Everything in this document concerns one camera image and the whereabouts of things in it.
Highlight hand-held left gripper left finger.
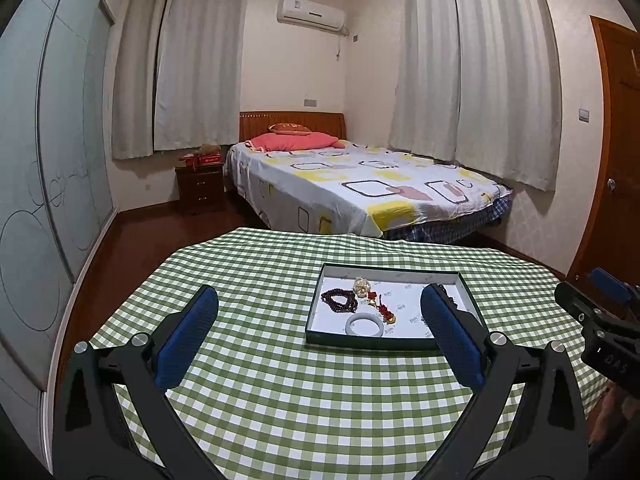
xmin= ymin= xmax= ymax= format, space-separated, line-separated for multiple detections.
xmin=52 ymin=284 xmax=221 ymax=480

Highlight green-rimmed white jewelry tray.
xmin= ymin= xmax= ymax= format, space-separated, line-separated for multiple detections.
xmin=304 ymin=262 xmax=489 ymax=352

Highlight bed with patterned sheet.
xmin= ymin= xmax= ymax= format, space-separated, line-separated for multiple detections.
xmin=223 ymin=139 xmax=514 ymax=242

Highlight white air conditioner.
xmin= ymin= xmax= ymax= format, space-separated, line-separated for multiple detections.
xmin=276 ymin=0 xmax=347 ymax=36

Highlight wide white curtain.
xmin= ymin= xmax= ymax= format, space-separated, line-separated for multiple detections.
xmin=151 ymin=0 xmax=249 ymax=154
xmin=449 ymin=0 xmax=564 ymax=194

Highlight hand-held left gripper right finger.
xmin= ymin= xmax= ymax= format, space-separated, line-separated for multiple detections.
xmin=419 ymin=283 xmax=591 ymax=480

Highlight red tasselled ornament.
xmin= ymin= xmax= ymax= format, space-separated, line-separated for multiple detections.
xmin=377 ymin=292 xmax=400 ymax=325

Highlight wooden door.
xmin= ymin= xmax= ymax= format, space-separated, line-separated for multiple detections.
xmin=567 ymin=15 xmax=640 ymax=282

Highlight red boxes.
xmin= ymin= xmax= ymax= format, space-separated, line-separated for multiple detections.
xmin=178 ymin=152 xmax=222 ymax=169

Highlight white jade bangle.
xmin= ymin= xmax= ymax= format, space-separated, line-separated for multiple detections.
xmin=344 ymin=312 xmax=386 ymax=339

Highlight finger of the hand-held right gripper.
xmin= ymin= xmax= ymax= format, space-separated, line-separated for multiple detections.
xmin=588 ymin=267 xmax=635 ymax=307
xmin=554 ymin=281 xmax=607 ymax=333

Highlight frosted glass wardrobe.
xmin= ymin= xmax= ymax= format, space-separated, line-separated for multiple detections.
xmin=0 ymin=0 xmax=119 ymax=397

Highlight brown bead bracelet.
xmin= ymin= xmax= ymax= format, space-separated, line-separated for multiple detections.
xmin=320 ymin=287 xmax=359 ymax=315

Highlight narrow white curtain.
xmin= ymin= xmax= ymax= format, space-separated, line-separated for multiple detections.
xmin=387 ymin=0 xmax=464 ymax=154
xmin=111 ymin=0 xmax=177 ymax=162

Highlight person's right hand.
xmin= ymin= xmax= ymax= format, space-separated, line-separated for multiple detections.
xmin=590 ymin=384 xmax=628 ymax=448

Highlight pink pillow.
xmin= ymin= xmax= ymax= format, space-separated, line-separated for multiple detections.
xmin=245 ymin=131 xmax=346 ymax=153

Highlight green checked tablecloth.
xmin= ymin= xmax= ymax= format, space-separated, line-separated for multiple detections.
xmin=90 ymin=227 xmax=612 ymax=480

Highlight dark wooden nightstand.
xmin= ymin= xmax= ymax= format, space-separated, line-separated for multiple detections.
xmin=174 ymin=163 xmax=227 ymax=217

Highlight wooden headboard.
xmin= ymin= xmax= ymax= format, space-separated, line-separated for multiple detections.
xmin=238 ymin=111 xmax=347 ymax=143

